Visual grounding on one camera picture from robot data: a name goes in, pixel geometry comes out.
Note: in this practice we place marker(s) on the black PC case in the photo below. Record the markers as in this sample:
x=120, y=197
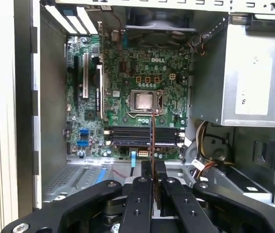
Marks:
x=52, y=97

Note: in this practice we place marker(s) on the green Dell motherboard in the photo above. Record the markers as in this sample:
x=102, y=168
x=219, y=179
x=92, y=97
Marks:
x=127, y=60

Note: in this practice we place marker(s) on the black expansion slot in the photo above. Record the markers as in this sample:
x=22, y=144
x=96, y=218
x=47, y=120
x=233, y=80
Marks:
x=75, y=82

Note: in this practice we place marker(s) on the grey power supply unit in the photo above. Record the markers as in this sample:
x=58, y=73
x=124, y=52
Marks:
x=224, y=85

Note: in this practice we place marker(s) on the black case fan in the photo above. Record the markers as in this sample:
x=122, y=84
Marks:
x=159, y=18

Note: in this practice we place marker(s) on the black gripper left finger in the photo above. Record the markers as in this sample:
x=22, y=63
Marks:
x=137, y=206

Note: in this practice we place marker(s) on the black RAM slot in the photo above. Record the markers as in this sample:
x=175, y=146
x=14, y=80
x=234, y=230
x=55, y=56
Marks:
x=127, y=128
x=127, y=133

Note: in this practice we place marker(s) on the silver CPU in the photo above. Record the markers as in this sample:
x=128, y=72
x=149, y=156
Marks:
x=144, y=100

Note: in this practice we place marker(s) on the metal slot cover plate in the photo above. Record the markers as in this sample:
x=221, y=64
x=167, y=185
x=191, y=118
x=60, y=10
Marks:
x=86, y=19
x=77, y=25
x=59, y=19

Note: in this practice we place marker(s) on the metal CPU socket cover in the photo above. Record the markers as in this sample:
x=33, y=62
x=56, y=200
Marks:
x=142, y=91

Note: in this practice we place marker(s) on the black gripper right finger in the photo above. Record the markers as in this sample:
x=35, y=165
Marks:
x=188, y=208

